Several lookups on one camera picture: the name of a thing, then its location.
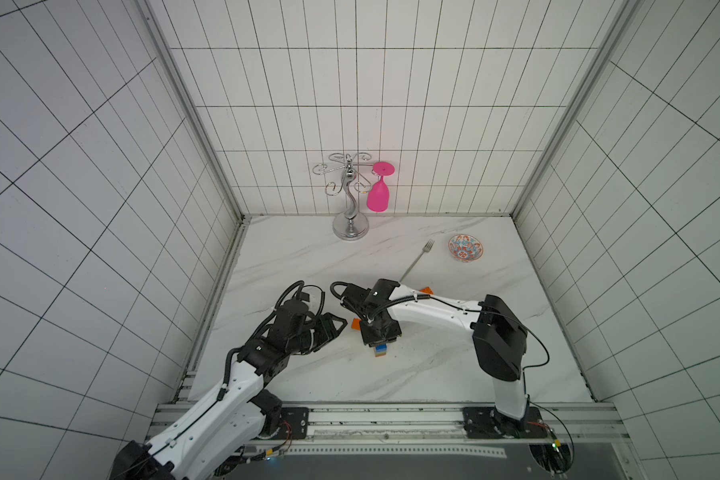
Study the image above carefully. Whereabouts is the silver fork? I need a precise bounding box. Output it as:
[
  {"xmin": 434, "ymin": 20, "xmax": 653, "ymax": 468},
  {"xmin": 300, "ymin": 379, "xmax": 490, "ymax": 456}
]
[{"xmin": 399, "ymin": 239, "xmax": 435, "ymax": 283}]

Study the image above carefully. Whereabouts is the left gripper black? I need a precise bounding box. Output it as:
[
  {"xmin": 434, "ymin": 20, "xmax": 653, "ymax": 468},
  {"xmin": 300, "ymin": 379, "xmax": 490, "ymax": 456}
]
[{"xmin": 287, "ymin": 312, "xmax": 347, "ymax": 355}]

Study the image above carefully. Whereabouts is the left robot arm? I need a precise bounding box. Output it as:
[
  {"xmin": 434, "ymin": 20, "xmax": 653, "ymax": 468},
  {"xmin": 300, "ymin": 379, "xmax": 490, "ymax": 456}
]
[{"xmin": 109, "ymin": 295, "xmax": 348, "ymax": 479}]

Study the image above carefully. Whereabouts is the aluminium mounting rail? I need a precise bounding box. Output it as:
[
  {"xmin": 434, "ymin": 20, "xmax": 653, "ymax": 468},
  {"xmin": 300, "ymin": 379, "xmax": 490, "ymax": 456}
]
[{"xmin": 149, "ymin": 400, "xmax": 631, "ymax": 458}]

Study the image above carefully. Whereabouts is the pink wine glass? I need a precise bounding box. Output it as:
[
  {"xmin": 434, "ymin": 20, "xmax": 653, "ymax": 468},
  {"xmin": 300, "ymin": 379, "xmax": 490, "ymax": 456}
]
[{"xmin": 366, "ymin": 162, "xmax": 395, "ymax": 213}]

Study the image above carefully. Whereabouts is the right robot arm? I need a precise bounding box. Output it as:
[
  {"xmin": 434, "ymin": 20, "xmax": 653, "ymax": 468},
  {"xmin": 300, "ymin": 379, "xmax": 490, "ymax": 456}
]
[{"xmin": 330, "ymin": 279, "xmax": 532, "ymax": 427}]

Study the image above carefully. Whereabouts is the chrome glass holder stand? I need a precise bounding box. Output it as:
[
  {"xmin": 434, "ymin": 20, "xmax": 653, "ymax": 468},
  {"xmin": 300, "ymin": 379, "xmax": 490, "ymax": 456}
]
[{"xmin": 312, "ymin": 152, "xmax": 373, "ymax": 241}]

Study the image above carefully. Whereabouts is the patterned small bowl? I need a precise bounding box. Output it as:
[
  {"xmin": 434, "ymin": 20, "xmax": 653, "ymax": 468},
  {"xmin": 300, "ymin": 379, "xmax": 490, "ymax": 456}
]
[{"xmin": 447, "ymin": 234, "xmax": 484, "ymax": 263}]

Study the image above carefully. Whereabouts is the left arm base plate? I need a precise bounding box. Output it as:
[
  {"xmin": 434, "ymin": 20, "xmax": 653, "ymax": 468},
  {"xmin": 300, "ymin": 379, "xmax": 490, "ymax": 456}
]
[{"xmin": 257, "ymin": 407, "xmax": 310, "ymax": 442}]

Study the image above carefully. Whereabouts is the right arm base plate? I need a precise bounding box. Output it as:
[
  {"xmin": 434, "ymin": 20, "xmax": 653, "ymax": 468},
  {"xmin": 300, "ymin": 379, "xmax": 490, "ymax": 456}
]
[{"xmin": 462, "ymin": 407, "xmax": 549, "ymax": 440}]

